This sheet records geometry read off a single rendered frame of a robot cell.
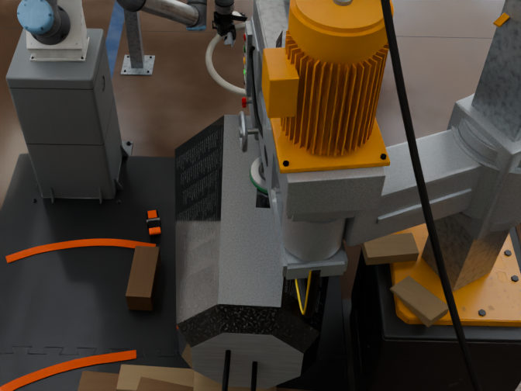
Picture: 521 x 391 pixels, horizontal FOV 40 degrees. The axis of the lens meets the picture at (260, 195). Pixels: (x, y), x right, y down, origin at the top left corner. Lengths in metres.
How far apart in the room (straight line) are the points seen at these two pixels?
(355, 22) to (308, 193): 0.46
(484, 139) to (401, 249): 0.72
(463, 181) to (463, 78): 2.76
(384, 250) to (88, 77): 1.59
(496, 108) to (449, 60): 2.89
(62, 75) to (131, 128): 1.03
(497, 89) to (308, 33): 0.77
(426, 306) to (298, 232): 0.75
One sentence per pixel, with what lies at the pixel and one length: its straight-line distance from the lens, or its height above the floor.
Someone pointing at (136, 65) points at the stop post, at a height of 0.03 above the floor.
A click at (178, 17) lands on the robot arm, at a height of 1.21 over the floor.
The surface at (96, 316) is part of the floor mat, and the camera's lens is 3.58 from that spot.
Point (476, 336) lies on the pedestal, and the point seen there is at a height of 0.74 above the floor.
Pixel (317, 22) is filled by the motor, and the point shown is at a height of 2.10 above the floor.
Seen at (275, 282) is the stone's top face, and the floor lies 0.82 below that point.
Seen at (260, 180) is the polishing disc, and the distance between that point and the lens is 2.92.
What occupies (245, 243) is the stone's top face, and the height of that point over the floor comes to 0.82.
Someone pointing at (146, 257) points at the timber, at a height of 0.13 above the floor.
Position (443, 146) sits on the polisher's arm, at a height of 1.47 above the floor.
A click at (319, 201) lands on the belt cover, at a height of 1.62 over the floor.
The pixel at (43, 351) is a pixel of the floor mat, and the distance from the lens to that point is 3.53.
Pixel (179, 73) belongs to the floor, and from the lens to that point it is 4.77.
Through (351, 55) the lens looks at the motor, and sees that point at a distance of 1.60.
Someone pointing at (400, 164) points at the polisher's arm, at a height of 1.47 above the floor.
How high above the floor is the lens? 3.00
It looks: 49 degrees down
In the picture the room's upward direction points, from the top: 2 degrees clockwise
